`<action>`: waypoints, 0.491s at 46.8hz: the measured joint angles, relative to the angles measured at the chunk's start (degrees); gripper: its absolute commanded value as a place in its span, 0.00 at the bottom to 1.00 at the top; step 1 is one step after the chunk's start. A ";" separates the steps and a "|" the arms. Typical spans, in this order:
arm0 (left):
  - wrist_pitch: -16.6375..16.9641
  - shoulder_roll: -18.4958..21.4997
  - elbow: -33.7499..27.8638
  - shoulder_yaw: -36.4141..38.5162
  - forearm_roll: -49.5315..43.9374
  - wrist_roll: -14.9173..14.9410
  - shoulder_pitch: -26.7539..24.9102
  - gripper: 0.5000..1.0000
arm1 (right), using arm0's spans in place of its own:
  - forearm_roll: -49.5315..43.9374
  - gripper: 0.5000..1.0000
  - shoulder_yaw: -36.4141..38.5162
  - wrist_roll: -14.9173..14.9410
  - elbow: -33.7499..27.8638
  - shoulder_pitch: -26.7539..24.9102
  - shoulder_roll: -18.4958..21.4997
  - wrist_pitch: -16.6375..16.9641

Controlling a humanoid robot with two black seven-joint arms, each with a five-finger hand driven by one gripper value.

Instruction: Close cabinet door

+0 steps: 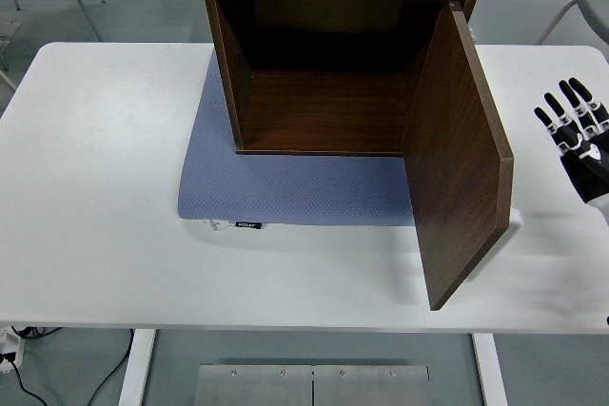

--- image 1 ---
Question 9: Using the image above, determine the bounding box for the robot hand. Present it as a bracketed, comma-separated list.
[532, 76, 609, 226]

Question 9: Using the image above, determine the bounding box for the brown wooden cabinet door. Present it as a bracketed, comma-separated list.
[401, 0, 516, 312]

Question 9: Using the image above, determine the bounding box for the white table leg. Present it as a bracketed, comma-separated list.
[471, 332, 509, 406]
[117, 329, 157, 406]

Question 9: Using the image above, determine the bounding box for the blue-grey textured mat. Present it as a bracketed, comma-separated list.
[177, 51, 418, 228]

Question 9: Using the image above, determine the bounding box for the grey metal plate with screws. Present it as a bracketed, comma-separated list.
[193, 363, 430, 406]

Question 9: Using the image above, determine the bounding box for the white power strip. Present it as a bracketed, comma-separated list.
[0, 327, 26, 374]

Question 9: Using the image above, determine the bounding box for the black power cable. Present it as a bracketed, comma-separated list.
[88, 329, 135, 406]
[2, 352, 49, 406]

